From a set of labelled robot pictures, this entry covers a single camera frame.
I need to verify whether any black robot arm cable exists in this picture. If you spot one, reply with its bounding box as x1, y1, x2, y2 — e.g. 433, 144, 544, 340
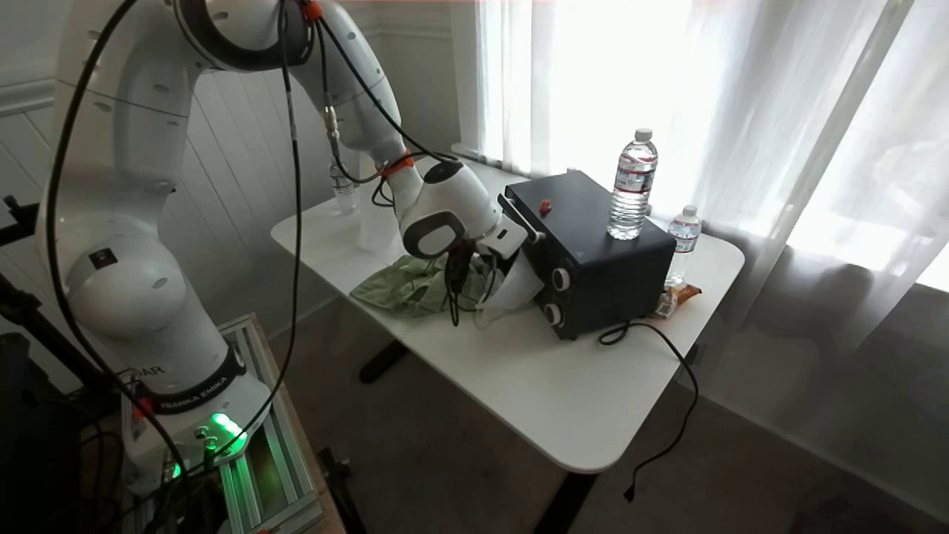
210, 0, 310, 463

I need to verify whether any small clear water bottle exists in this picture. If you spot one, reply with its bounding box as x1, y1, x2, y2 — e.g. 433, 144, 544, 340
668, 201, 706, 285

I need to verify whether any long black hanging cable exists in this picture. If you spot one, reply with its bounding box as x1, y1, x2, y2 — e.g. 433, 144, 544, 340
41, 0, 203, 499

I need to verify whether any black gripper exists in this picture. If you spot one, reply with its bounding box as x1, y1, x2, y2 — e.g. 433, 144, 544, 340
439, 233, 486, 328

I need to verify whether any green cloth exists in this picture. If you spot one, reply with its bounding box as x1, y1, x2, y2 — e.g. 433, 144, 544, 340
347, 251, 498, 319

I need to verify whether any sheer white curtain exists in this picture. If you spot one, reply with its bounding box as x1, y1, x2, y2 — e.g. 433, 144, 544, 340
448, 0, 949, 515

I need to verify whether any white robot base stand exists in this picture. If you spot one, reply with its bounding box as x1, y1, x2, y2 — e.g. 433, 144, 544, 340
115, 312, 336, 534

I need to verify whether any black microwave oven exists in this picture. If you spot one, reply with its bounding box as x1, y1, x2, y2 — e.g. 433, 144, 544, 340
496, 165, 679, 343

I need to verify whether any black table leg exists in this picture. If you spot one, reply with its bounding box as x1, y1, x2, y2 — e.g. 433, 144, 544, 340
532, 472, 602, 534
356, 339, 413, 386

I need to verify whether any orange snack wrapper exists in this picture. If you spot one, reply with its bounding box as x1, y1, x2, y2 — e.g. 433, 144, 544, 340
654, 279, 706, 319

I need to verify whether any large clear water bottle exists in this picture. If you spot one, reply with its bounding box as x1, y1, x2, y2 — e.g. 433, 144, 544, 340
606, 128, 661, 244

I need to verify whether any black microwave power cable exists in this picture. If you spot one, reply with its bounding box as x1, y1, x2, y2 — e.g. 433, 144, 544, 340
594, 318, 704, 503

